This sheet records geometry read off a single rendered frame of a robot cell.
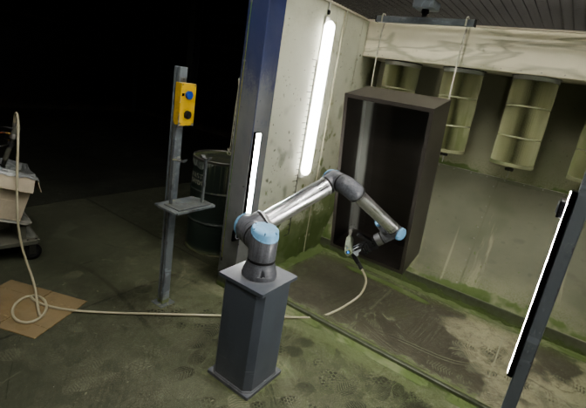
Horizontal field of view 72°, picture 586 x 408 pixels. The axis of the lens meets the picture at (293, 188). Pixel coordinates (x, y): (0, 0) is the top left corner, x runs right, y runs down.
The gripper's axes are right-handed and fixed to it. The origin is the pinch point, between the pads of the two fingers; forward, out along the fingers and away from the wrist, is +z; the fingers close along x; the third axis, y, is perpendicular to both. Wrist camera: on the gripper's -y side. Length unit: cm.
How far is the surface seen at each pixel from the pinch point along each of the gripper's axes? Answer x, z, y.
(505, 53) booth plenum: 74, -169, -63
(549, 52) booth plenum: 61, -192, -48
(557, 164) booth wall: 90, -171, 42
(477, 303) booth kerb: 46, -59, 104
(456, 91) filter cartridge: 92, -129, -54
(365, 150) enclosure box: 36, -43, -54
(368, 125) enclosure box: 33, -54, -70
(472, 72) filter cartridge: 89, -146, -61
